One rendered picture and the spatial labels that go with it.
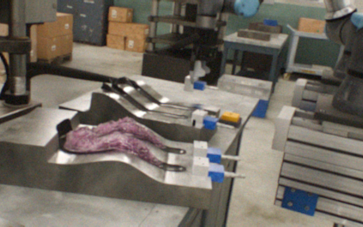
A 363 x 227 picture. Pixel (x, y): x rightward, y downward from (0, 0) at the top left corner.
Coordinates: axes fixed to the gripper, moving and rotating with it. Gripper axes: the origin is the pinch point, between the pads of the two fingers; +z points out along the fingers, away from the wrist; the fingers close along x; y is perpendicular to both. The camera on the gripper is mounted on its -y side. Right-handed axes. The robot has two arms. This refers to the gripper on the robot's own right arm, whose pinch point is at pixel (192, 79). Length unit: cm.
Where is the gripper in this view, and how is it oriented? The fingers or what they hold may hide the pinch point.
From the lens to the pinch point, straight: 149.8
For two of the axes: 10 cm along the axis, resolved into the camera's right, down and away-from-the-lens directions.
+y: 9.4, 2.0, -2.9
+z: -1.1, 9.5, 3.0
